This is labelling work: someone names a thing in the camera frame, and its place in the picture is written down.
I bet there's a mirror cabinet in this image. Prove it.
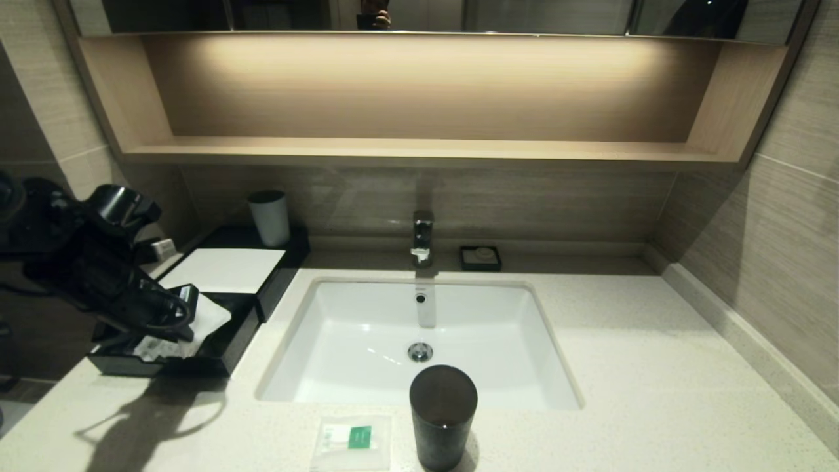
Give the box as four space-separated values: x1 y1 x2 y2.
66 0 806 45

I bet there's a wooden wall shelf niche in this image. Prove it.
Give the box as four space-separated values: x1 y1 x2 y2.
56 31 820 172

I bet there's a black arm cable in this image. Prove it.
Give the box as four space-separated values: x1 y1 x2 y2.
141 295 196 336

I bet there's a white cup with dark rim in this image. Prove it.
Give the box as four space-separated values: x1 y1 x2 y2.
248 190 291 248

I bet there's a white sink basin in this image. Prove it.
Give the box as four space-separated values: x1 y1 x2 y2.
256 277 584 412

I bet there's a black pull-out drawer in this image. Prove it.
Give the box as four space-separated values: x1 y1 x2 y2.
87 293 263 380

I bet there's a black soap dish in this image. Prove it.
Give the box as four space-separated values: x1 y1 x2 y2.
459 246 502 273

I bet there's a white packet with green label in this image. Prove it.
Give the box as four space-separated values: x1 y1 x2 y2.
310 414 393 471

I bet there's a chrome faucet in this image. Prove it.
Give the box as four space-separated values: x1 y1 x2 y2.
411 210 435 269

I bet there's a black drawer box case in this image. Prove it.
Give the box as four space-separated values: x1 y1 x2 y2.
161 226 312 323

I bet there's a black cup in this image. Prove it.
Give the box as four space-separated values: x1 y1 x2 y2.
409 364 478 471

